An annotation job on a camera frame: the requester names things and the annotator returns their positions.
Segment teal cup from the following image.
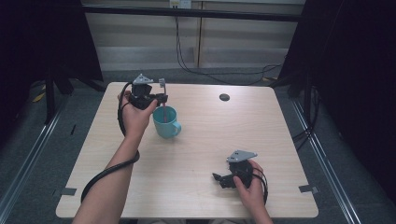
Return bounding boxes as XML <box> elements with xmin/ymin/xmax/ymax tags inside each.
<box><xmin>151</xmin><ymin>105</ymin><xmax>183</xmax><ymax>140</ymax></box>

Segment black wall cable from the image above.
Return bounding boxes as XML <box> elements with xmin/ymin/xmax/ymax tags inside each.
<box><xmin>174</xmin><ymin>15</ymin><xmax>283</xmax><ymax>86</ymax></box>

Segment black metal stand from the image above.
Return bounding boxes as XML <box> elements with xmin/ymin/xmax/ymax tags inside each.
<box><xmin>270</xmin><ymin>69</ymin><xmax>316</xmax><ymax>126</ymax></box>
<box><xmin>43</xmin><ymin>66</ymin><xmax>107</xmax><ymax>126</ymax></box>

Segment yellow tape piece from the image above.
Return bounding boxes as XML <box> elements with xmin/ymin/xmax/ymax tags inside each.
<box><xmin>31</xmin><ymin>85</ymin><xmax>48</xmax><ymax>104</ymax></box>

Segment black horizontal metal bar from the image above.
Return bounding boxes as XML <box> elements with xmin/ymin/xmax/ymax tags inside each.
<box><xmin>81</xmin><ymin>4</ymin><xmax>304</xmax><ymax>23</ymax></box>

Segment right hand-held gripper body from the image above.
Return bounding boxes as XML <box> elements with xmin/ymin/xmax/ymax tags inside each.
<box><xmin>226</xmin><ymin>149</ymin><xmax>259</xmax><ymax>189</ymax></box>

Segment person's left hand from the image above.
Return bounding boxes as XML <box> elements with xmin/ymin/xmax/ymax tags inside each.
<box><xmin>117</xmin><ymin>90</ymin><xmax>159</xmax><ymax>142</ymax></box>

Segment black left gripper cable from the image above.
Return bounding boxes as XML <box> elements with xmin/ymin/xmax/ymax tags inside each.
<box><xmin>80</xmin><ymin>81</ymin><xmax>141</xmax><ymax>203</ymax></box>

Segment black curtain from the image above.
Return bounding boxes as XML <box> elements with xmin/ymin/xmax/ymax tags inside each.
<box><xmin>277</xmin><ymin>0</ymin><xmax>396</xmax><ymax>195</ymax></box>
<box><xmin>0</xmin><ymin>0</ymin><xmax>105</xmax><ymax>132</ymax></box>

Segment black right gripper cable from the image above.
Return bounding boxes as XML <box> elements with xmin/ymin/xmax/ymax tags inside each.
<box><xmin>251</xmin><ymin>167</ymin><xmax>269</xmax><ymax>205</ymax></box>

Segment white wall socket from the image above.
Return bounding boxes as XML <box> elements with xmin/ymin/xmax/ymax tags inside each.
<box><xmin>169</xmin><ymin>0</ymin><xmax>192</xmax><ymax>9</ymax></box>

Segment person's right hand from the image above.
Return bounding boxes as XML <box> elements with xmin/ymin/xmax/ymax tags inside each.
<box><xmin>233</xmin><ymin>159</ymin><xmax>266</xmax><ymax>216</ymax></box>

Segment black floor cables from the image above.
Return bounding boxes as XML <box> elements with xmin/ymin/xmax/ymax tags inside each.
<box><xmin>291</xmin><ymin>86</ymin><xmax>322</xmax><ymax>151</ymax></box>

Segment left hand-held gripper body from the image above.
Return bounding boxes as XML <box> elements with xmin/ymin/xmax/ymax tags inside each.
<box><xmin>128</xmin><ymin>73</ymin><xmax>157</xmax><ymax>110</ymax></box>

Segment pink and grey toothbrush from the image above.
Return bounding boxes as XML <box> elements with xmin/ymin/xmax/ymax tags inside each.
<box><xmin>158</xmin><ymin>77</ymin><xmax>169</xmax><ymax>124</ymax></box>

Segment metal floor rail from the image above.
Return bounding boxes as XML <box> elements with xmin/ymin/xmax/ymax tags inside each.
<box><xmin>0</xmin><ymin>101</ymin><xmax>64</xmax><ymax>220</ymax></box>
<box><xmin>290</xmin><ymin>99</ymin><xmax>363</xmax><ymax>224</ymax></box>

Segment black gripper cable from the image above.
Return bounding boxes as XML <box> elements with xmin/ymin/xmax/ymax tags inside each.
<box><xmin>80</xmin><ymin>81</ymin><xmax>141</xmax><ymax>203</ymax></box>
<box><xmin>251</xmin><ymin>167</ymin><xmax>269</xmax><ymax>205</ymax></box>

